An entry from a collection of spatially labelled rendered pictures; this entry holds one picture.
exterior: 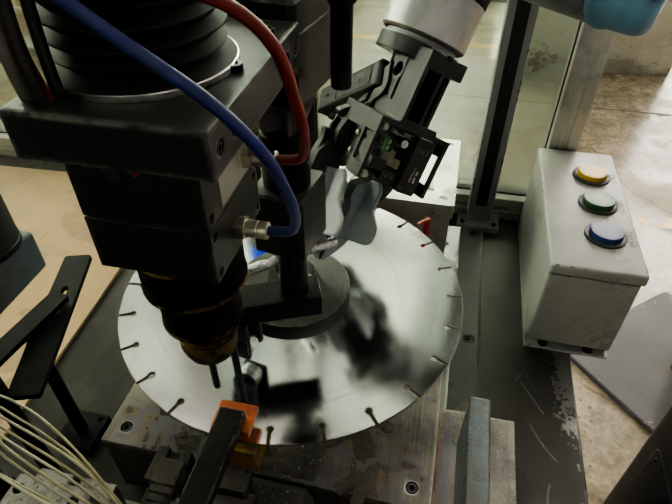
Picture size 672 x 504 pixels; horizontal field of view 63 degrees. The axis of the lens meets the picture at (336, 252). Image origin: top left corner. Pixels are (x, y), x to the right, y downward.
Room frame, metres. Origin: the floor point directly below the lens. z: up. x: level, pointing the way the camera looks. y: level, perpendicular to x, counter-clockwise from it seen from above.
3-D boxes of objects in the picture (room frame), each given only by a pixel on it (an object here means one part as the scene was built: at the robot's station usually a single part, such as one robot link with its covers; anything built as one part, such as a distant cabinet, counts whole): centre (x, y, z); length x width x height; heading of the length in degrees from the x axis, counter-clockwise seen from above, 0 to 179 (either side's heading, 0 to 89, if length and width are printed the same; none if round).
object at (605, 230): (0.53, -0.34, 0.90); 0.04 x 0.04 x 0.02
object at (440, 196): (0.70, -0.09, 0.82); 0.18 x 0.18 x 0.15; 77
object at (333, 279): (0.38, 0.04, 0.96); 0.11 x 0.11 x 0.03
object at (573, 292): (0.60, -0.34, 0.82); 0.28 x 0.11 x 0.15; 167
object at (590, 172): (0.67, -0.37, 0.90); 0.04 x 0.04 x 0.02
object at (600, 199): (0.60, -0.35, 0.90); 0.04 x 0.04 x 0.02
